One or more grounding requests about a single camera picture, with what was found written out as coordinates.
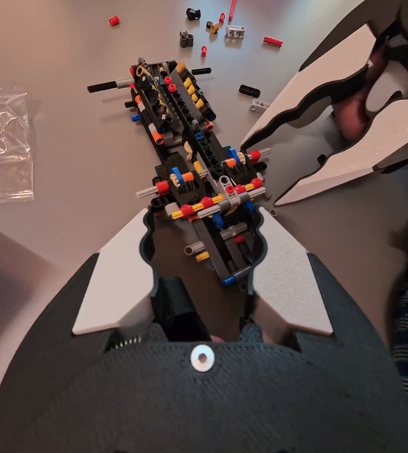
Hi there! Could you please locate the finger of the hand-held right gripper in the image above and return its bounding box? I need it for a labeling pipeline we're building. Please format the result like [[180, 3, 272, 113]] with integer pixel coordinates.
[[240, 22, 379, 149], [273, 99, 408, 207]]

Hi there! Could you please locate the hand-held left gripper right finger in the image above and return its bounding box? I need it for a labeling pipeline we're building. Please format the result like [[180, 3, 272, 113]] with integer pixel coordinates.
[[246, 205, 333, 337]]

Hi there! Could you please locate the large lego vehicle model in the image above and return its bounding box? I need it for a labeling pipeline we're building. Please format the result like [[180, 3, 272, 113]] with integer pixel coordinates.
[[87, 57, 279, 288]]

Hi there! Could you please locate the clear plastic bag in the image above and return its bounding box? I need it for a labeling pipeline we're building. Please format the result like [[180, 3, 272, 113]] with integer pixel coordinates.
[[0, 87, 35, 206]]

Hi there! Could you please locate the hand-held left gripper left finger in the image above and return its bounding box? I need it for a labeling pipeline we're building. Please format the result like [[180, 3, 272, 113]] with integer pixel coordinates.
[[71, 207, 160, 336]]

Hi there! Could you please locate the person's right hand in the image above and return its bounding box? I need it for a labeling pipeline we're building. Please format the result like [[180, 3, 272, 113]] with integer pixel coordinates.
[[331, 50, 386, 140]]

